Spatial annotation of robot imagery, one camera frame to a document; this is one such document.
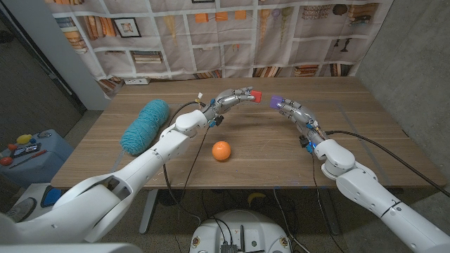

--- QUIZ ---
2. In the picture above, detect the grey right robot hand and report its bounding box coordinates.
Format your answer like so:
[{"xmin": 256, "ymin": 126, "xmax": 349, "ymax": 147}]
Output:
[{"xmin": 277, "ymin": 98, "xmax": 326, "ymax": 145}]

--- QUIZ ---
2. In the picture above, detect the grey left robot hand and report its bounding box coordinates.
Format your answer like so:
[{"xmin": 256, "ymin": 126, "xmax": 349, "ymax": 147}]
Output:
[{"xmin": 202, "ymin": 86, "xmax": 255, "ymax": 122}]

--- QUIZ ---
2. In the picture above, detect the purple magnetic block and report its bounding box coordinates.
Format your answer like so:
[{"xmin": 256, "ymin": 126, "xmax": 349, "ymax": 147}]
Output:
[{"xmin": 269, "ymin": 95, "xmax": 285, "ymax": 110}]

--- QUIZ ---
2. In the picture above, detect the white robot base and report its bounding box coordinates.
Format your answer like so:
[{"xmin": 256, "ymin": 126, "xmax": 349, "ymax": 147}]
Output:
[{"xmin": 189, "ymin": 209, "xmax": 291, "ymax": 253}]

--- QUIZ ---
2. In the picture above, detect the teal yarn ball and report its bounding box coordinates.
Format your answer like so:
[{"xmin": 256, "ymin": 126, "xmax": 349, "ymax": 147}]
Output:
[{"xmin": 120, "ymin": 98, "xmax": 171, "ymax": 156}]

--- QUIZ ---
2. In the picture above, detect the orange fruit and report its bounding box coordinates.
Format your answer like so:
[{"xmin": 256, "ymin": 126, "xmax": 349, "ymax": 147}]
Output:
[{"xmin": 212, "ymin": 141, "xmax": 232, "ymax": 162}]

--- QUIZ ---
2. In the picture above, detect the printed bookshelf backdrop cloth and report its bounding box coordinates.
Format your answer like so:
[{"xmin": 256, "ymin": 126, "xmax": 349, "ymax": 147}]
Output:
[{"xmin": 44, "ymin": 0, "xmax": 394, "ymax": 94}]

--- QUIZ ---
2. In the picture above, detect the white power strip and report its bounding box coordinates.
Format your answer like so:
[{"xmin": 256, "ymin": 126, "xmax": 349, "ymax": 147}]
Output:
[{"xmin": 123, "ymin": 77, "xmax": 151, "ymax": 86}]

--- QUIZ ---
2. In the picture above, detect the yellow banana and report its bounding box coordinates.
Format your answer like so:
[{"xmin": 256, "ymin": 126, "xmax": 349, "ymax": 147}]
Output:
[{"xmin": 247, "ymin": 191, "xmax": 267, "ymax": 207}]

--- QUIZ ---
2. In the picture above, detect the black round floor object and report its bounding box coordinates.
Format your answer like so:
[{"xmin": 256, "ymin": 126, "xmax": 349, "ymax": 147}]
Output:
[{"xmin": 157, "ymin": 189, "xmax": 186, "ymax": 207}]

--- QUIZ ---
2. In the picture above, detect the grey table leg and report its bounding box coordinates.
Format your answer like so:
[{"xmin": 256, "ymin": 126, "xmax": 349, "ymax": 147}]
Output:
[{"xmin": 318, "ymin": 188, "xmax": 341, "ymax": 235}]

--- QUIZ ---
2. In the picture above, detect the white table leg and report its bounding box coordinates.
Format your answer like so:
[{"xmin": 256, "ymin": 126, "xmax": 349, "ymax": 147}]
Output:
[{"xmin": 139, "ymin": 188, "xmax": 159, "ymax": 235}]

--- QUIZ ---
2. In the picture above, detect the blue-grey stool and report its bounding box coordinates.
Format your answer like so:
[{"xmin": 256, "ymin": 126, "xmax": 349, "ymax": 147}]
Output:
[{"xmin": 0, "ymin": 129, "xmax": 75, "ymax": 187}]

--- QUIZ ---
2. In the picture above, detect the white machine with blue pads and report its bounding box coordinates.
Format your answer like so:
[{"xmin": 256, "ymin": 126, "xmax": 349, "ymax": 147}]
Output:
[{"xmin": 6, "ymin": 182, "xmax": 71, "ymax": 222}]

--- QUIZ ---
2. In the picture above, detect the black smartphone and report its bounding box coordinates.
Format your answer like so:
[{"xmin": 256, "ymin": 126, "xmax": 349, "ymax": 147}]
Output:
[{"xmin": 10, "ymin": 142, "xmax": 42, "ymax": 158}]

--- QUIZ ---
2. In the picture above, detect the white robot chest cover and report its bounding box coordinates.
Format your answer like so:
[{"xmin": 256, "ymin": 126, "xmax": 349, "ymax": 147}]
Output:
[{"xmin": 0, "ymin": 242, "xmax": 143, "ymax": 253}]

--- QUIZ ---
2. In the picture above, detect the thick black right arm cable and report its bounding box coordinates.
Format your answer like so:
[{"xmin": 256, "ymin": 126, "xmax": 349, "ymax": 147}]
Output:
[{"xmin": 325, "ymin": 129, "xmax": 450, "ymax": 197}]

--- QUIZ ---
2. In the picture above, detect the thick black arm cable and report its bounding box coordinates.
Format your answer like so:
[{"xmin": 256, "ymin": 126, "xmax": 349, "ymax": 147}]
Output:
[
  {"xmin": 325, "ymin": 129, "xmax": 450, "ymax": 197},
  {"xmin": 162, "ymin": 100, "xmax": 209, "ymax": 226}
]

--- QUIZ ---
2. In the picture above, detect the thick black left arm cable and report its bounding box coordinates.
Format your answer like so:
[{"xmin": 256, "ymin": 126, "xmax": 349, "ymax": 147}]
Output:
[{"xmin": 162, "ymin": 100, "xmax": 209, "ymax": 226}]

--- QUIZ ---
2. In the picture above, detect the thin black right hand cable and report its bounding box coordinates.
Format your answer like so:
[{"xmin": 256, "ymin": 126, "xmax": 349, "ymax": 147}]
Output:
[{"xmin": 311, "ymin": 153, "xmax": 338, "ymax": 247}]

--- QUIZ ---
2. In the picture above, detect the thin black hand cable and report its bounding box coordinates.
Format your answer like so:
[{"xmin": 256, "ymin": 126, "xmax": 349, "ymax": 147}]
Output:
[
  {"xmin": 182, "ymin": 126, "xmax": 211, "ymax": 193},
  {"xmin": 311, "ymin": 153, "xmax": 338, "ymax": 247}
]

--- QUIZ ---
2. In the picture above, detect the thin black left hand cable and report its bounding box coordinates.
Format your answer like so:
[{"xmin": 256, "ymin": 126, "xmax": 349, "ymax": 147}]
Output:
[{"xmin": 182, "ymin": 126, "xmax": 211, "ymax": 193}]

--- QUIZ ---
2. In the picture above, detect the red handled screwdriver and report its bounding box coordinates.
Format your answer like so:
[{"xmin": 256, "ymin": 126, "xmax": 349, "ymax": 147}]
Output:
[{"xmin": 8, "ymin": 150, "xmax": 48, "ymax": 169}]

